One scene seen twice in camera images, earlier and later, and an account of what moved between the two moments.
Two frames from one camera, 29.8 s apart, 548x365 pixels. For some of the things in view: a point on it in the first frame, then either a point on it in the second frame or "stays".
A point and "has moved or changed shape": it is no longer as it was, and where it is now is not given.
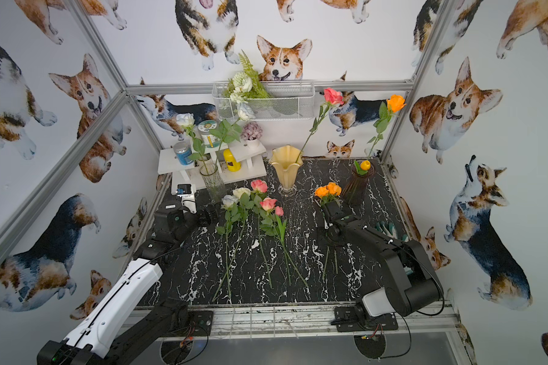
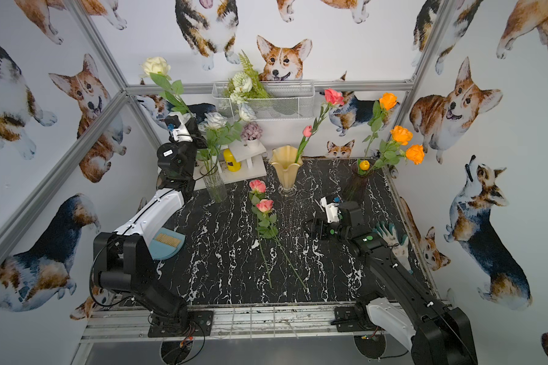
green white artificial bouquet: [246, 84] stays
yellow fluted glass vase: [287, 160] stays
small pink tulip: [281, 224] to [307, 132]
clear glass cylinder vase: [214, 182] stays
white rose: [234, 213] to [215, 121]
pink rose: [331, 95] stays
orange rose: [322, 192] to [415, 153]
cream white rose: [244, 210] to [157, 69]
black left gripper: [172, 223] to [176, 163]
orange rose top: [395, 103] has moved or changed shape
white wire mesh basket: [290, 99] stays
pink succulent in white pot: [251, 133] stays
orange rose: [332, 189] to [399, 135]
